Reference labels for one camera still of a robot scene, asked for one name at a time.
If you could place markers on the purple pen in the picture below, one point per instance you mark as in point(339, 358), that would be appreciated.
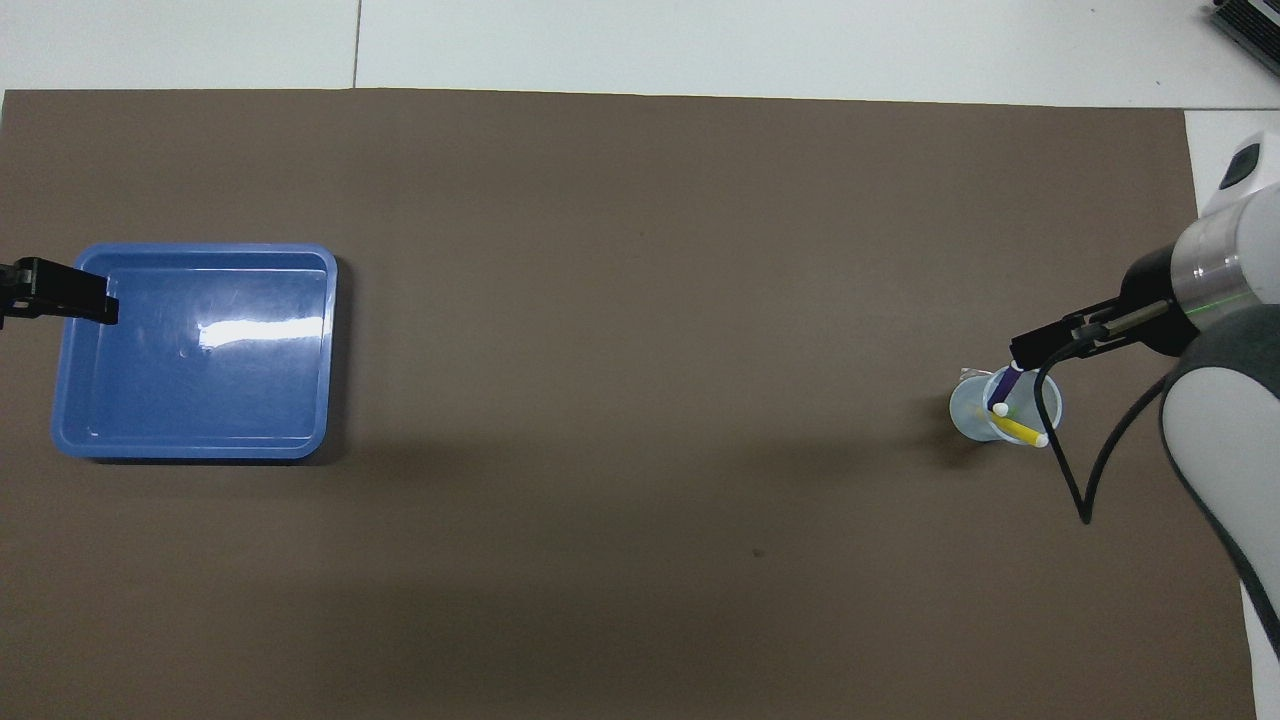
point(1008, 388)

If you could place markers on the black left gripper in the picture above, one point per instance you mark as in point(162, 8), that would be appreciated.
point(8, 290)

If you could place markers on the blue plastic tray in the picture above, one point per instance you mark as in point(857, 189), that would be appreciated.
point(200, 350)

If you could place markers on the brown table mat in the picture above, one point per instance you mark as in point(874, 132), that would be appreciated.
point(640, 300)

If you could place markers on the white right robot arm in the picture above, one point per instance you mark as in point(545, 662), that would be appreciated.
point(1230, 400)

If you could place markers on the striped dark device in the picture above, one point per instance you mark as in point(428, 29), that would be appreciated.
point(1250, 28)

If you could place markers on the pale blue translucent cup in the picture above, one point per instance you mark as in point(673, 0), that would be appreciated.
point(970, 415)

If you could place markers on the yellow pen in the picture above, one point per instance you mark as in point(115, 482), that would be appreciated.
point(1020, 428)

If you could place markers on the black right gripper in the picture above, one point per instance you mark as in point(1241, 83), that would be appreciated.
point(1155, 300)

